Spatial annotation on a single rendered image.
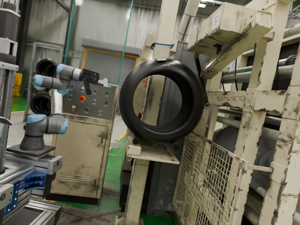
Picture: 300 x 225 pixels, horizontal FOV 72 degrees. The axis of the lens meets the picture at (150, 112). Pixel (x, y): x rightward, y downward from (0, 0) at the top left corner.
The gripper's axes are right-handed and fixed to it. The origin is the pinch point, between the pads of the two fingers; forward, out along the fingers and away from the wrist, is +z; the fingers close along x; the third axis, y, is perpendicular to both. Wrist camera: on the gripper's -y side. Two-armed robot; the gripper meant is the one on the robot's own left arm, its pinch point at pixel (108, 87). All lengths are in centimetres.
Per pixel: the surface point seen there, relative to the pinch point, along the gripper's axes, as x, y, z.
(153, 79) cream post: 25.5, 17.6, 30.8
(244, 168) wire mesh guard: -61, -18, 73
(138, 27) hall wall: 926, 343, -19
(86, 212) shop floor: 49, -122, 9
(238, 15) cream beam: -37, 58, 58
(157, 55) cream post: 25, 37, 29
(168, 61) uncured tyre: -10.9, 27.5, 33.1
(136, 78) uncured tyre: -12.2, 10.8, 16.3
